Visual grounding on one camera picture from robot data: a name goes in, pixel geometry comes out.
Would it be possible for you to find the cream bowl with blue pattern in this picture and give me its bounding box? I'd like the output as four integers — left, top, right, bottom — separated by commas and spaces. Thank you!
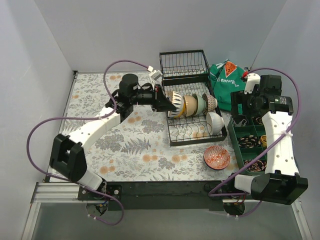
167, 91, 185, 118

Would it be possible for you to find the brown patterned bowl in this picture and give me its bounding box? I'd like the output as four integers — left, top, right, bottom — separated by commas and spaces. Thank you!
202, 93, 218, 114

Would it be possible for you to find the cream ceramic bowl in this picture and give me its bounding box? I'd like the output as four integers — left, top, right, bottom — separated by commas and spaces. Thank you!
183, 95, 198, 117

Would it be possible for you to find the mint green bowl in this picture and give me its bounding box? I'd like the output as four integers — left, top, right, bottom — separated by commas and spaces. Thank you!
192, 93, 206, 116

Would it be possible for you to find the black wire dish rack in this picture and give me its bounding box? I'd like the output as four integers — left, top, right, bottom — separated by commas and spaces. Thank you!
159, 49, 227, 147

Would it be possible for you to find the orange patterned bowl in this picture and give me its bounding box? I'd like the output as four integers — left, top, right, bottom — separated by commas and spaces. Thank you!
203, 145, 231, 170

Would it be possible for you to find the cream bowl with yellow stripe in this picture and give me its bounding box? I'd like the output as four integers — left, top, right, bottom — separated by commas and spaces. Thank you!
177, 102, 186, 118

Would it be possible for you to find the white ribbed bowl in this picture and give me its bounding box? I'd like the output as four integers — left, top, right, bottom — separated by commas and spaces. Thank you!
206, 112, 225, 135

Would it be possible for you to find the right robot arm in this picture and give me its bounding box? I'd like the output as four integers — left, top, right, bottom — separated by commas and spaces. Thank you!
226, 73, 308, 205

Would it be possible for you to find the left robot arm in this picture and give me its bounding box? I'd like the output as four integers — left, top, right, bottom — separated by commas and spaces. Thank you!
49, 70, 176, 200

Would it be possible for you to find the green shirt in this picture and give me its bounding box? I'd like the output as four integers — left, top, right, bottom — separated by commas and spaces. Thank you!
209, 59, 246, 112

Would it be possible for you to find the green compartment tray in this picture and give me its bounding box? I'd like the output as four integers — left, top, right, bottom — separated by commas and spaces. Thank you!
227, 114, 300, 176

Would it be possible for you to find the floral patterned table mat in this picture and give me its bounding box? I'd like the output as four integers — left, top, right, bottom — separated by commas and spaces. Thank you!
61, 72, 238, 182

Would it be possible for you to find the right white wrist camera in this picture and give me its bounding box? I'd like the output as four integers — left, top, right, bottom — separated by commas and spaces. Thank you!
242, 71, 261, 95

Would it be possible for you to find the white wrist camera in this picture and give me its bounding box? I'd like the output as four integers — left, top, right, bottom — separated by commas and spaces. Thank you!
242, 71, 261, 95
147, 65, 163, 84

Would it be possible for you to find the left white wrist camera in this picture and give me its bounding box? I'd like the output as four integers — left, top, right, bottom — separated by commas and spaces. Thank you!
147, 65, 163, 84

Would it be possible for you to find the aluminium front rail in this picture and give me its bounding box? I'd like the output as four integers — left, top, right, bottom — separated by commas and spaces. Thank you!
29, 181, 301, 206

